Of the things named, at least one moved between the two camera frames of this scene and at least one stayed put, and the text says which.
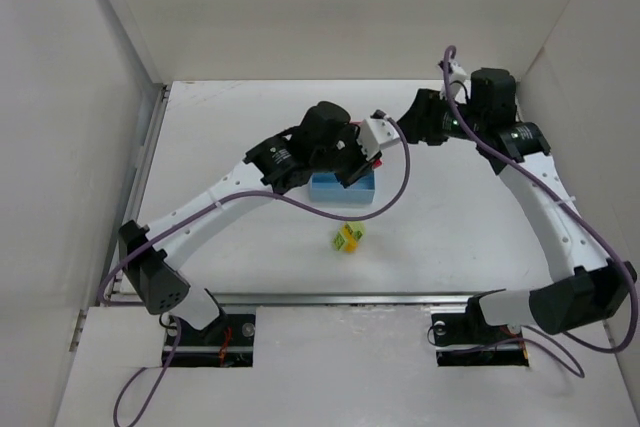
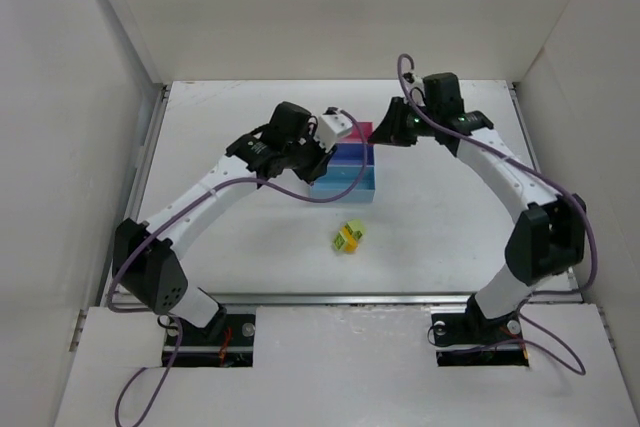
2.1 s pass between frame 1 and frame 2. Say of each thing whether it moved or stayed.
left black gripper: moved
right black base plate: stayed
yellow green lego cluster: stayed
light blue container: stayed
